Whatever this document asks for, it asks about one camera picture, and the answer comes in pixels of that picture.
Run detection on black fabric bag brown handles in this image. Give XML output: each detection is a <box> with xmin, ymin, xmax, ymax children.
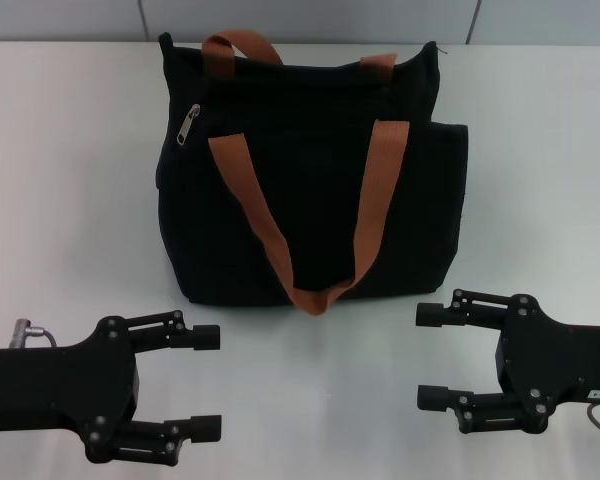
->
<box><xmin>155</xmin><ymin>30</ymin><xmax>470</xmax><ymax>318</ymax></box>

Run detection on grey left gripper cable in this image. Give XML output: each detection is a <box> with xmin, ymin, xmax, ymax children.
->
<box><xmin>10</xmin><ymin>322</ymin><xmax>60</xmax><ymax>350</ymax></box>

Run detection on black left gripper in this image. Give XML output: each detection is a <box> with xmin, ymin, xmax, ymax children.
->
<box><xmin>0</xmin><ymin>309</ymin><xmax>224</xmax><ymax>465</ymax></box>

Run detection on silver metal zipper pull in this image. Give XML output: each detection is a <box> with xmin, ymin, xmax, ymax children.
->
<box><xmin>174</xmin><ymin>103</ymin><xmax>202</xmax><ymax>149</ymax></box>

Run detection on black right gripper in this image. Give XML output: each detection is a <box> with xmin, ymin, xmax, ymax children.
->
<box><xmin>415</xmin><ymin>288</ymin><xmax>600</xmax><ymax>437</ymax></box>

